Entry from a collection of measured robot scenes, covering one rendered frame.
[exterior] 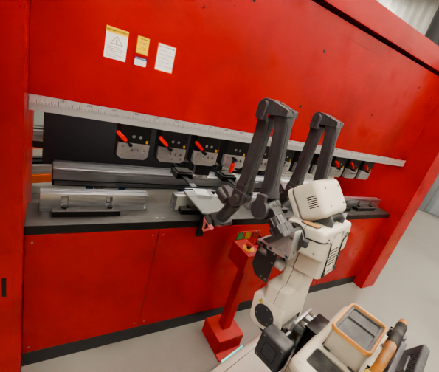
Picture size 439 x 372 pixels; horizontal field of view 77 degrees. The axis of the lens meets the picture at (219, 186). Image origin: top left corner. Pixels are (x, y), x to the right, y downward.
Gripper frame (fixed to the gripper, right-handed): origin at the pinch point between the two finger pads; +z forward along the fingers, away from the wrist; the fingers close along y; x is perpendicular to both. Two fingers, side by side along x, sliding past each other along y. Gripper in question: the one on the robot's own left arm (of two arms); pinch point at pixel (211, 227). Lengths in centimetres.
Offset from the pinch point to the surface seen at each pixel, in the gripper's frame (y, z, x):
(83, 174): 32, 37, -64
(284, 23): -42, -76, -69
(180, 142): -0.9, -9.0, -46.5
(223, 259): -41, 46, 6
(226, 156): -30.3, -8.9, -37.6
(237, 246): -32.6, 21.4, 7.3
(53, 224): 55, 29, -31
